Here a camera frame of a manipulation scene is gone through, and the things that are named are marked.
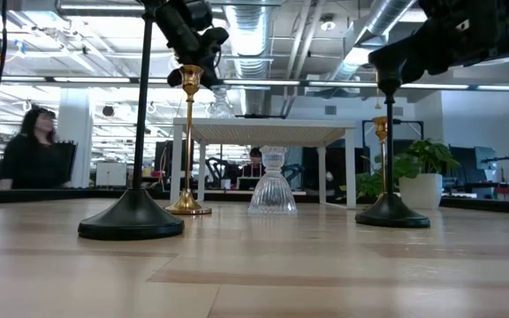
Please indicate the white cabinet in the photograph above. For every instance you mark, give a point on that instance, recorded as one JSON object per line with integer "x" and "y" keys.
{"x": 111, "y": 174}

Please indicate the clear glass candle holder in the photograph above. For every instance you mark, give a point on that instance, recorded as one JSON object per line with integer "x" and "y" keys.
{"x": 220, "y": 108}
{"x": 272, "y": 190}

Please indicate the black candlestick holder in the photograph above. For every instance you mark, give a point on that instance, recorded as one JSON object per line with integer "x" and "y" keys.
{"x": 133, "y": 216}
{"x": 391, "y": 212}

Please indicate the gold candlestick holder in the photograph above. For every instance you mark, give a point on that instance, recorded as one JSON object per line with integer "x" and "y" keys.
{"x": 382, "y": 126}
{"x": 187, "y": 203}

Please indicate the person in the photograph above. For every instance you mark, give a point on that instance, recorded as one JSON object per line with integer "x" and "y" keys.
{"x": 29, "y": 163}
{"x": 254, "y": 170}

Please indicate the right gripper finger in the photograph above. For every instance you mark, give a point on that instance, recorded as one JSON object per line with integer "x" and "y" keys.
{"x": 400, "y": 46}
{"x": 415, "y": 64}

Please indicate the green potted plant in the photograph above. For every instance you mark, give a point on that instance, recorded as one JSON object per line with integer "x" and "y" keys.
{"x": 420, "y": 190}

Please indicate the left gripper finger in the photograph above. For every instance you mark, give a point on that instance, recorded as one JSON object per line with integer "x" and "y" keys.
{"x": 207, "y": 73}
{"x": 217, "y": 66}

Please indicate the black office monitor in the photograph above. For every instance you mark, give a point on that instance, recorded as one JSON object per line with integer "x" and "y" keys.
{"x": 66, "y": 163}

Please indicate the white perforated metal shelf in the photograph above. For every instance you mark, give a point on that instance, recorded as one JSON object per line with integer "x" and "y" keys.
{"x": 263, "y": 130}

